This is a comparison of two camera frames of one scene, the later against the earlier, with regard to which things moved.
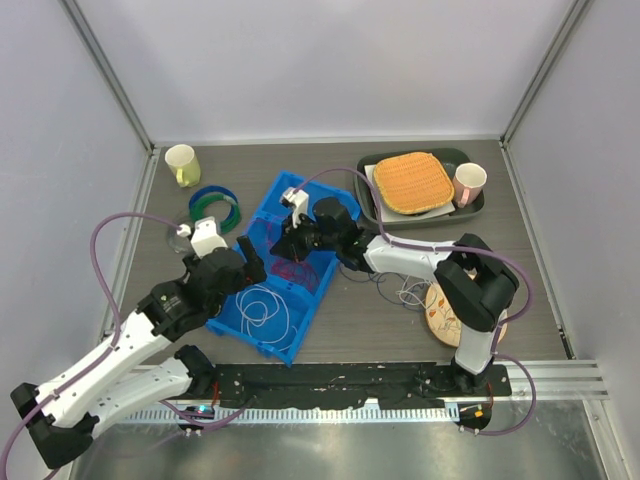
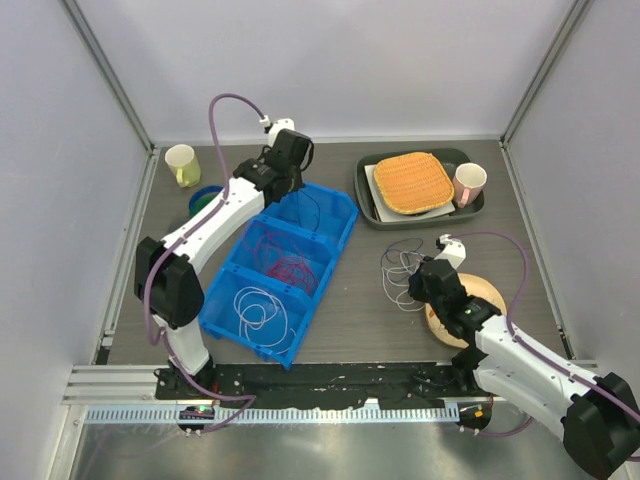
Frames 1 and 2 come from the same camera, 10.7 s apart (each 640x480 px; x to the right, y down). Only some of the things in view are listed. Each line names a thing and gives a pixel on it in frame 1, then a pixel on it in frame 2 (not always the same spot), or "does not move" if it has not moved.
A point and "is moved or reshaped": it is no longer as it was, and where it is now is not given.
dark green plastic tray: (451, 157) does not move
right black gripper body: (313, 235) → (418, 291)
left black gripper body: (192, 262) → (296, 178)
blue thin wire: (395, 288) is moved or reshaped
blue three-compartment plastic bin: (273, 316) does not move
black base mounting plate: (350, 382) does not move
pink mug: (468, 182) does not move
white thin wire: (265, 316) does not move
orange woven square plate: (412, 182) does not move
